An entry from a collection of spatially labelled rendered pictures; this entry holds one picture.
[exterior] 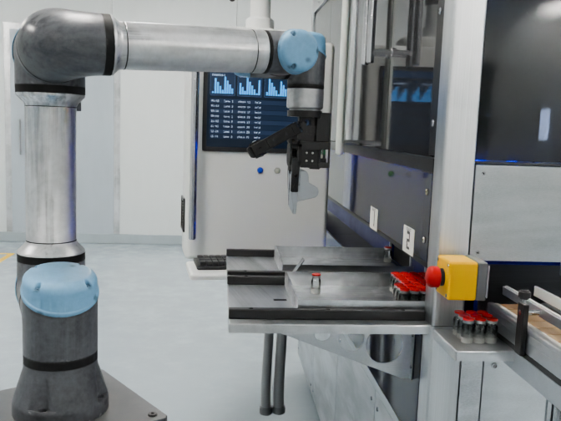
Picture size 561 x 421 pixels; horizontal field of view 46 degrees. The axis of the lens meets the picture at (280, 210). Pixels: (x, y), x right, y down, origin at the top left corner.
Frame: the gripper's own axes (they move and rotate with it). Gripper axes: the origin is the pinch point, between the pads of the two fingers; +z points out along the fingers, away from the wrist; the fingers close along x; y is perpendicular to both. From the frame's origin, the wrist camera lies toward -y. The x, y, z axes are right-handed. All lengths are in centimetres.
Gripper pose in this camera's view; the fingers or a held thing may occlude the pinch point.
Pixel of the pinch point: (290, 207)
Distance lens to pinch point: 136.9
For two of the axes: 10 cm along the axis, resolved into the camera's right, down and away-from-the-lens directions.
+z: -0.4, 9.9, 1.3
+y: 10.0, 0.2, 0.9
